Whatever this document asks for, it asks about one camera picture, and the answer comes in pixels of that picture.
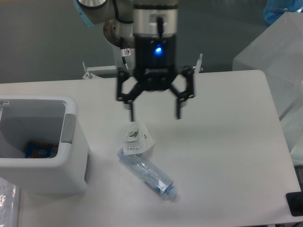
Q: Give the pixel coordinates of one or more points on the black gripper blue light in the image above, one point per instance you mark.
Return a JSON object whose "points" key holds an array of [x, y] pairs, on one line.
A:
{"points": [[155, 70]]}

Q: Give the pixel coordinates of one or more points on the white push-lid trash can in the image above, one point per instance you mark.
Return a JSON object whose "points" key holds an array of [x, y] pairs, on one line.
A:
{"points": [[46, 119]]}

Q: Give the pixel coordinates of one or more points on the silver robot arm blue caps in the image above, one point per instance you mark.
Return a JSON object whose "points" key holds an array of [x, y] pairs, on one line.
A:
{"points": [[149, 27]]}

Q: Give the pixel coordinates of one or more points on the white plastic wrapper green print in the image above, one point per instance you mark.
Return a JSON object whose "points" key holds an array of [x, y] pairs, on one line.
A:
{"points": [[137, 138]]}

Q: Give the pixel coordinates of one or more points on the clear crushed plastic bottle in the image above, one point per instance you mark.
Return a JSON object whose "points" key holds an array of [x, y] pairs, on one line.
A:
{"points": [[150, 174]]}

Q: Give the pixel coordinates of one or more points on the translucent plastic storage box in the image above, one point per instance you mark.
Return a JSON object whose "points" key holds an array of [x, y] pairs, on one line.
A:
{"points": [[278, 52]]}

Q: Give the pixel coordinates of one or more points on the blue plastic bag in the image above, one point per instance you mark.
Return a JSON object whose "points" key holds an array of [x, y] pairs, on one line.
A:
{"points": [[274, 9]]}

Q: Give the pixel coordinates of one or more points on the blue snack packet in bin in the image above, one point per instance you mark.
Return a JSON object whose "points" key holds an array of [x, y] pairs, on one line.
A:
{"points": [[37, 149]]}

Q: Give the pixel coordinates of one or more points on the black device at table edge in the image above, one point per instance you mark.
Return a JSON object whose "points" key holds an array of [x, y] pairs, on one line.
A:
{"points": [[295, 203]]}

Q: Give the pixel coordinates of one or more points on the clear plastic sheet bottom left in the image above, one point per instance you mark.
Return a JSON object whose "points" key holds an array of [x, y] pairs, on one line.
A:
{"points": [[9, 204]]}

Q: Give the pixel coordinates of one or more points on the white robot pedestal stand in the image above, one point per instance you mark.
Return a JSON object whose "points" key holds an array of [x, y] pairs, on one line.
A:
{"points": [[125, 58]]}

